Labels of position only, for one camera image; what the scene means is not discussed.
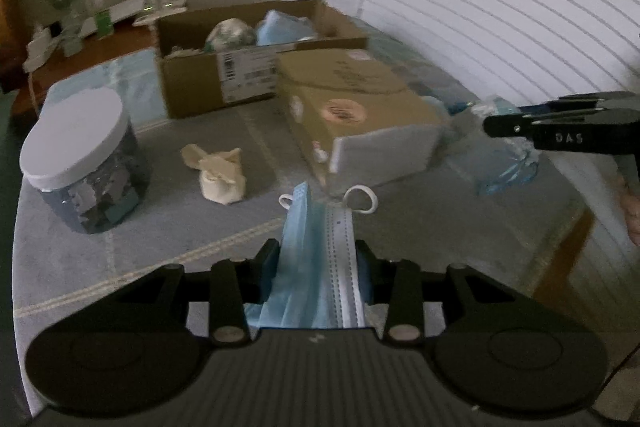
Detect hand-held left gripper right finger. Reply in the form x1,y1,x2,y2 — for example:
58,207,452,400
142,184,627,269
353,240,507,344

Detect cream cloth pouch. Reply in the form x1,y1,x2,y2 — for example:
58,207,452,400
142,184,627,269
180,144,247,206

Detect clear plastic bag blue contents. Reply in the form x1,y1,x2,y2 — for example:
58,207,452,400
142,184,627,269
450,96,544,197

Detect clear jar with white lid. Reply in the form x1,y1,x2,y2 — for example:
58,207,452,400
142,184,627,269
19,88,152,236

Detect closed cardboard box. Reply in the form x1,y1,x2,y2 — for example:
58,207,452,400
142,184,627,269
275,48,452,198

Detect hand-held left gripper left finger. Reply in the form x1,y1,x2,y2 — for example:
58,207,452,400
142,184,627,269
120,238,281,348

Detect white charger cable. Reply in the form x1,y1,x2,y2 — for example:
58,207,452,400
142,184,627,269
27,71,42,114

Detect white cordless phone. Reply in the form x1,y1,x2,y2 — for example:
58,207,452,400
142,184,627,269
132,4,189,28

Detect cardboard box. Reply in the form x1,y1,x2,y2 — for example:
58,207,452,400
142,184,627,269
155,0,369,120
275,48,452,198

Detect wooden nightstand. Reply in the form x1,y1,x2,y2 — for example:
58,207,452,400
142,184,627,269
10,19,162,118

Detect person's right hand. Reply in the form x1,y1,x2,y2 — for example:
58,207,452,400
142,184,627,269
619,178,640,249

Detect white router with antennas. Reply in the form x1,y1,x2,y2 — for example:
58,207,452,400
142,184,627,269
80,0,152,36

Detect grey-green soft ball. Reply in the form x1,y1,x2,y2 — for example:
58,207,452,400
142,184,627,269
205,19,259,54

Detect small green bottle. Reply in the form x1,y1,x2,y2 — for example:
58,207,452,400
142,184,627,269
95,11,114,40

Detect white charger plug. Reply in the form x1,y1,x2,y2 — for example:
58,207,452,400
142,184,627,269
22,24,59,72

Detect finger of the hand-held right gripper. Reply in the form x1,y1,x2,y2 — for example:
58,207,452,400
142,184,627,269
517,90,640,116
482,109,640,154

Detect crumpled blue face mask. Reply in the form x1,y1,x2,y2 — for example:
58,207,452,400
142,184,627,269
256,10,319,46

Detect blue face mask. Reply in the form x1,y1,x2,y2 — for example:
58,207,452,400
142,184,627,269
256,10,319,46
279,181,379,331

